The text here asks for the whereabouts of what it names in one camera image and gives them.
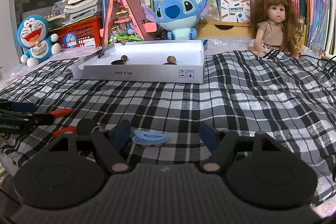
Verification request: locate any light blue plastic clip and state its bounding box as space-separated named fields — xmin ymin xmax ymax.
xmin=132 ymin=130 xmax=169 ymax=147

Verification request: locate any black white plaid cloth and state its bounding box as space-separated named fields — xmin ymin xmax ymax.
xmin=1 ymin=51 xmax=335 ymax=204

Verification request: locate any Doraemon plush toy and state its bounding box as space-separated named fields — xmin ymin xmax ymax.
xmin=17 ymin=15 xmax=62 ymax=68

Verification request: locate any white shallow cardboard box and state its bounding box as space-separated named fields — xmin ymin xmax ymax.
xmin=70 ymin=40 xmax=205 ymax=84

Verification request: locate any red plastic crate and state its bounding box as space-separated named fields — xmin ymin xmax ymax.
xmin=49 ymin=16 xmax=102 ymax=49

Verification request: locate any wooden drawer box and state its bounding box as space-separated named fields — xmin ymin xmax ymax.
xmin=195 ymin=20 xmax=253 ymax=39

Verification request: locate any pink triangular diorama house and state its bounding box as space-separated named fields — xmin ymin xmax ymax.
xmin=100 ymin=0 xmax=157 ymax=46

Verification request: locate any brown haired baby doll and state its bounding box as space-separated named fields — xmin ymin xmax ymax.
xmin=249 ymin=0 xmax=301 ymax=57

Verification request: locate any white patterned box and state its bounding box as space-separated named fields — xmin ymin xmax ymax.
xmin=220 ymin=0 xmax=251 ymax=23

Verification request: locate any blue Stitch plush toy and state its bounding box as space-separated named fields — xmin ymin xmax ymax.
xmin=144 ymin=0 xmax=210 ymax=40

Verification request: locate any white lamp stand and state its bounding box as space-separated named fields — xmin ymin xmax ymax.
xmin=316 ymin=0 xmax=336 ymax=59

